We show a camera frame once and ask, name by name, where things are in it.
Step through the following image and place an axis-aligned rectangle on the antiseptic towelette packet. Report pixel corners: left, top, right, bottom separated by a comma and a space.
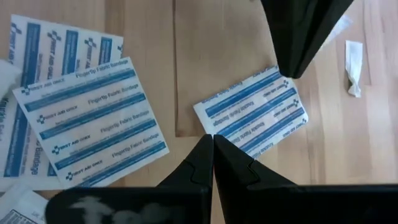
0, 185, 49, 224

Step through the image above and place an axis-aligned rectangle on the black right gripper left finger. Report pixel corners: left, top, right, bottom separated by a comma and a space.
157, 134, 215, 188

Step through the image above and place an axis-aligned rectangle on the fingertip fabric bandage packet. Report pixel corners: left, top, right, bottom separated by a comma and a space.
12, 57, 170, 190

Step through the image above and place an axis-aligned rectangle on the blue striped bandage packet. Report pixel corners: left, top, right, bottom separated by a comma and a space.
8, 14, 124, 86

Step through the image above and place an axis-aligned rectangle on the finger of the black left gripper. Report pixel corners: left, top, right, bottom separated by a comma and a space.
260, 0, 312, 78
294, 0, 354, 78

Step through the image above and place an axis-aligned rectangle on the knuckle fabric bandage packet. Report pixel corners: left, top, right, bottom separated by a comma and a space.
0, 93, 62, 187
193, 64, 310, 160

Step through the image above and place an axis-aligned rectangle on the twisted white strip packet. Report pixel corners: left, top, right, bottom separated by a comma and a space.
344, 39, 364, 99

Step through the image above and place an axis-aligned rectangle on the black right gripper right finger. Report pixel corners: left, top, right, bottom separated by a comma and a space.
214, 134, 296, 191

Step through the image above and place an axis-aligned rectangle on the plain white gauze packet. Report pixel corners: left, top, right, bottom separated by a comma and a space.
0, 58, 23, 99

